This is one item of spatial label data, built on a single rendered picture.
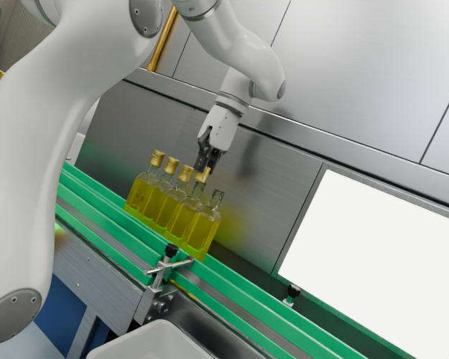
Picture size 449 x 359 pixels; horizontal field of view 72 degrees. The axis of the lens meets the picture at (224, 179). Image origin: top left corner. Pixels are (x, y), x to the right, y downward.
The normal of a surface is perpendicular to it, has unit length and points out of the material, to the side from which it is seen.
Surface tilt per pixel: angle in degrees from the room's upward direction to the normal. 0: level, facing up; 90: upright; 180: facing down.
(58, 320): 90
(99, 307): 90
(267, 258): 90
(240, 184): 90
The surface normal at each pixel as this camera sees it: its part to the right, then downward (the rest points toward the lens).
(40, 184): 0.89, 0.24
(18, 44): 0.04, 0.13
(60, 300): -0.45, -0.10
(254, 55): 0.28, 0.11
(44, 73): 0.18, 0.46
